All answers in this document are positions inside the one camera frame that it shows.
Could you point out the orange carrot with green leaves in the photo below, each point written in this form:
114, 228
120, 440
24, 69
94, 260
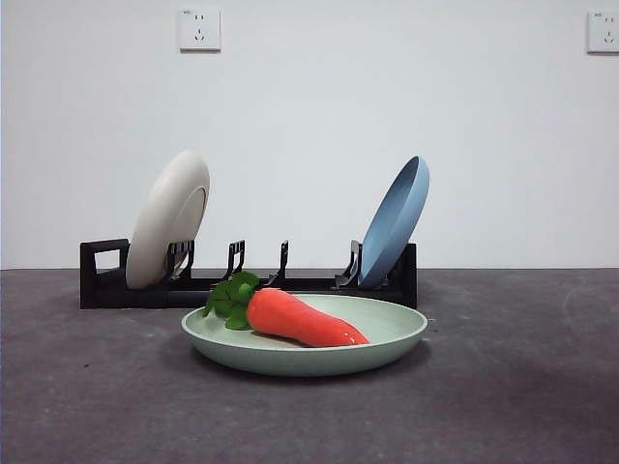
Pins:
304, 321

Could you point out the green plate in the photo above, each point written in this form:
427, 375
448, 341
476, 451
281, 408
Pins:
300, 360

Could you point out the blue plate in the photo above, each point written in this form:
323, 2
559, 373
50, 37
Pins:
392, 232

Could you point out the white plate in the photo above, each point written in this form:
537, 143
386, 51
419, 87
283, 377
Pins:
159, 227

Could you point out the black plate rack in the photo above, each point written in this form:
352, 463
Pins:
92, 295

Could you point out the white wall socket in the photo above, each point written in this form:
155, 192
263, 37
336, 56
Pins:
199, 29
604, 31

